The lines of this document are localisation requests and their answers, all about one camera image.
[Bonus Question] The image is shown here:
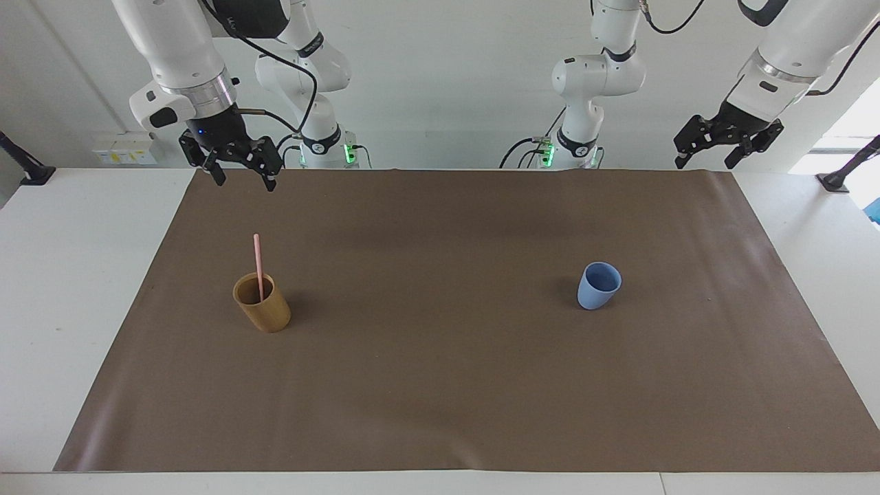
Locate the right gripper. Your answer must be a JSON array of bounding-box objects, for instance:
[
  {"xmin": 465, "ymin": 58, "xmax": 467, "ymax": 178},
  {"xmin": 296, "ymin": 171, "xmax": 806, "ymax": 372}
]
[{"xmin": 178, "ymin": 110, "xmax": 285, "ymax": 193}]

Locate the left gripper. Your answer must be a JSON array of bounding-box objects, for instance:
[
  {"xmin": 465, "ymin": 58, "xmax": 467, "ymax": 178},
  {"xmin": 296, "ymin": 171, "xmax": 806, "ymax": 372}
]
[{"xmin": 673, "ymin": 100, "xmax": 785, "ymax": 171}]

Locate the pink chopstick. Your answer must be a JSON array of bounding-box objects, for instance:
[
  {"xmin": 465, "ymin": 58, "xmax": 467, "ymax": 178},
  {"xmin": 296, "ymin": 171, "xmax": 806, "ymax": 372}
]
[{"xmin": 252, "ymin": 233, "xmax": 266, "ymax": 303}]

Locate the brown wooden cup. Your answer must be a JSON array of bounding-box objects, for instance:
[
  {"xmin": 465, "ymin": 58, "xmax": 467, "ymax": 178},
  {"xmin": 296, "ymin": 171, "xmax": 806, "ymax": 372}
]
[{"xmin": 232, "ymin": 272, "xmax": 292, "ymax": 334}]

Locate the blue cup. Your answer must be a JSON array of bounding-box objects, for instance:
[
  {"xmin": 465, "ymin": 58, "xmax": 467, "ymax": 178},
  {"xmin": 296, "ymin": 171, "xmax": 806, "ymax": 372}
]
[{"xmin": 576, "ymin": 261, "xmax": 623, "ymax": 311}]

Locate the black stand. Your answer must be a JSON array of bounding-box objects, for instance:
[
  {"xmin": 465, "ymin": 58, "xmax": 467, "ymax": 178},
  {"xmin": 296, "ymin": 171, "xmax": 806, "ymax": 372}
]
[
  {"xmin": 816, "ymin": 134, "xmax": 880, "ymax": 193},
  {"xmin": 0, "ymin": 130, "xmax": 57, "ymax": 187}
]

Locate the black cable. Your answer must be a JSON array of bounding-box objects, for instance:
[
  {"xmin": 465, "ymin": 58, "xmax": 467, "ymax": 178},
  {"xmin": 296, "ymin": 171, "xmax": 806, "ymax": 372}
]
[
  {"xmin": 807, "ymin": 21, "xmax": 880, "ymax": 97},
  {"xmin": 499, "ymin": 136, "xmax": 551, "ymax": 170},
  {"xmin": 639, "ymin": 0, "xmax": 707, "ymax": 36},
  {"xmin": 199, "ymin": 0, "xmax": 319, "ymax": 135}
]

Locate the white wall socket box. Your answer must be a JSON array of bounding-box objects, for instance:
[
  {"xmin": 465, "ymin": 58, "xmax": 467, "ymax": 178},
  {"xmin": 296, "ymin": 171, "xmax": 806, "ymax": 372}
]
[{"xmin": 92, "ymin": 133, "xmax": 160, "ymax": 166}]

